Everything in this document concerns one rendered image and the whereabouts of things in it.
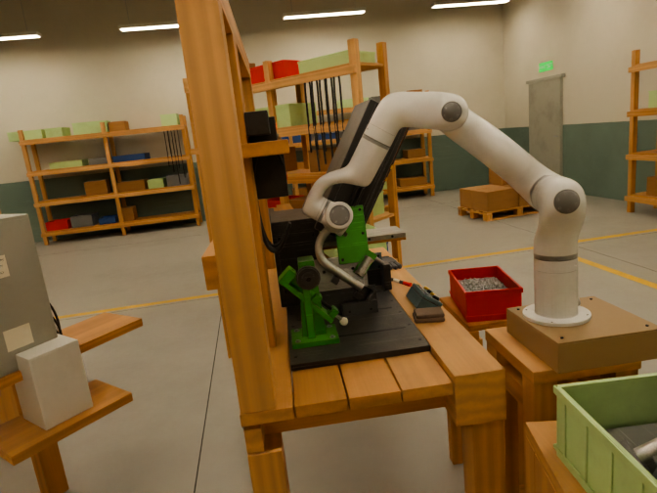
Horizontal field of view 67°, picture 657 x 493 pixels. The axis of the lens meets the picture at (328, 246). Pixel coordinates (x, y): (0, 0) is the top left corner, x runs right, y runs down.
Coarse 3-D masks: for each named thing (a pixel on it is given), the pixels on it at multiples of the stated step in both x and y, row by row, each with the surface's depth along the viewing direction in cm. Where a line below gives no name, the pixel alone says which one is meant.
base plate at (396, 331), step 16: (384, 304) 184; (288, 320) 179; (336, 320) 174; (352, 320) 173; (368, 320) 171; (384, 320) 170; (400, 320) 168; (288, 336) 164; (352, 336) 159; (368, 336) 157; (384, 336) 156; (400, 336) 155; (416, 336) 154; (304, 352) 151; (320, 352) 150; (336, 352) 149; (352, 352) 147; (368, 352) 146; (384, 352) 146; (400, 352) 146; (416, 352) 147; (304, 368) 144
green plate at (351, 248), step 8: (352, 208) 183; (360, 208) 183; (360, 216) 183; (352, 224) 183; (360, 224) 183; (352, 232) 182; (360, 232) 183; (336, 240) 182; (344, 240) 182; (352, 240) 182; (360, 240) 182; (344, 248) 182; (352, 248) 182; (360, 248) 182; (368, 248) 183; (344, 256) 182; (352, 256) 182; (360, 256) 182
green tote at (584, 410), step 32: (576, 384) 107; (608, 384) 107; (640, 384) 107; (576, 416) 100; (608, 416) 109; (640, 416) 109; (576, 448) 101; (608, 448) 88; (608, 480) 90; (640, 480) 80
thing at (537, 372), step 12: (492, 336) 160; (504, 336) 158; (504, 348) 152; (516, 348) 150; (516, 360) 144; (528, 360) 142; (540, 360) 141; (528, 372) 138; (540, 372) 135; (552, 372) 136; (576, 372) 136; (588, 372) 137; (600, 372) 137; (612, 372) 138
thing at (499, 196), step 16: (496, 176) 804; (464, 192) 796; (480, 192) 753; (496, 192) 742; (512, 192) 753; (464, 208) 798; (480, 208) 760; (496, 208) 748; (512, 208) 755; (528, 208) 806
